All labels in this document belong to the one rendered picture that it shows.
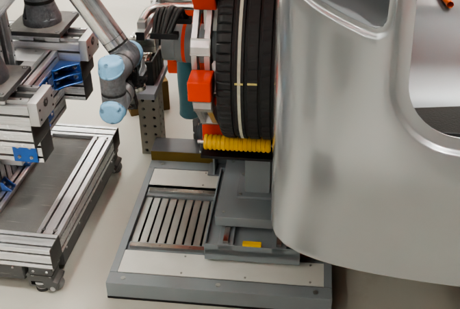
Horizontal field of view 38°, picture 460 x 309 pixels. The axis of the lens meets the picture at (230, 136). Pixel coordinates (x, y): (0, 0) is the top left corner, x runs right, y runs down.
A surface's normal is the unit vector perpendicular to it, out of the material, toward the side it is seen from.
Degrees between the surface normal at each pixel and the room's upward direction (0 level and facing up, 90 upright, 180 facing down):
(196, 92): 90
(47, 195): 0
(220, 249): 90
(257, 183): 90
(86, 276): 0
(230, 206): 0
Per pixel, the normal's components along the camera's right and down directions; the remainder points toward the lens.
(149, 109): -0.11, 0.54
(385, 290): -0.01, -0.84
